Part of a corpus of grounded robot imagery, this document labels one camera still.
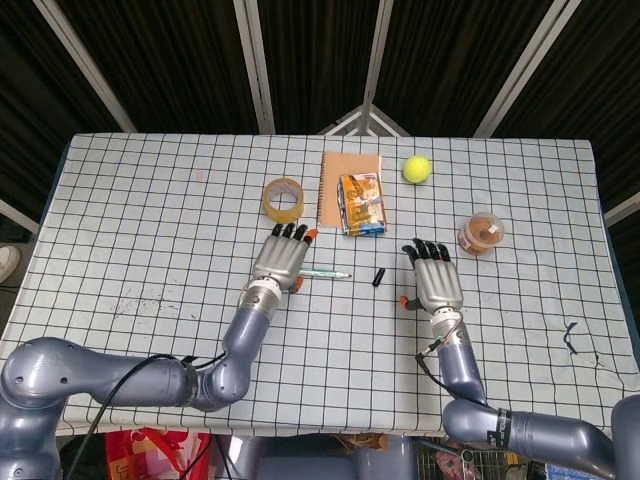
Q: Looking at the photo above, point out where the colourful snack packet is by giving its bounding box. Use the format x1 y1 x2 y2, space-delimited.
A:
337 171 389 238

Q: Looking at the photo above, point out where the yellow packing tape roll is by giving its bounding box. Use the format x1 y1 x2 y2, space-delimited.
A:
261 176 306 227

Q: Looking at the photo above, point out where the white frame rail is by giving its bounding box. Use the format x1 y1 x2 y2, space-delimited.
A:
603 191 640 226
0 198 41 236

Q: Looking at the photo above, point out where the red plastic bag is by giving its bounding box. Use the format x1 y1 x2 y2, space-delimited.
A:
103 426 214 480

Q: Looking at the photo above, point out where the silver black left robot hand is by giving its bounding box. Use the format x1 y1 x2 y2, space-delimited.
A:
250 222 320 296

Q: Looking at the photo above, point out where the yellow tennis ball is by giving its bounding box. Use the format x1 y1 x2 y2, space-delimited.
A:
402 154 434 186

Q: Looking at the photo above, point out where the white screen frame post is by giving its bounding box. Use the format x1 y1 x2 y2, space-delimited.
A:
471 0 584 138
31 0 139 134
359 0 397 110
231 0 277 136

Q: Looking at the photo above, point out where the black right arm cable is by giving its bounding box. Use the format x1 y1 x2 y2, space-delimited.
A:
415 319 489 402

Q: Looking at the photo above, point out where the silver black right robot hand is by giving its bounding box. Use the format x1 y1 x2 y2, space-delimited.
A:
397 237 464 317

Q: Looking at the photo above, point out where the white green marker body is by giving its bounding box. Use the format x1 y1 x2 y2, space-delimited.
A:
298 267 353 282

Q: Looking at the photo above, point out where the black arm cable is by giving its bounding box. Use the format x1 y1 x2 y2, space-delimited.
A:
78 351 232 480
415 319 489 402

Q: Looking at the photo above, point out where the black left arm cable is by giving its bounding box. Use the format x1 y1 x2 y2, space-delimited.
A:
78 351 232 480

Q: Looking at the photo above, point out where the metal wire basket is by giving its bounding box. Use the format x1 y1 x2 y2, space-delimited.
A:
416 436 531 480

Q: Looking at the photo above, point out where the clear jar of rubber bands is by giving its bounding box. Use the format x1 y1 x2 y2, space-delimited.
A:
458 211 506 258

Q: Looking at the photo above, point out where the brown spiral notebook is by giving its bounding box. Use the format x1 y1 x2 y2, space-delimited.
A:
316 151 384 229

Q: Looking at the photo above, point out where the white black checkered tablecloth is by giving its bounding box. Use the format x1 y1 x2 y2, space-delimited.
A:
0 131 640 445

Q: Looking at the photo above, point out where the white shoe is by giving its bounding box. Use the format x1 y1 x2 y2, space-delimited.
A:
0 244 23 285

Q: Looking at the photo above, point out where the white triangular frame base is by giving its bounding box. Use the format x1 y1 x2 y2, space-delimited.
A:
316 103 413 138

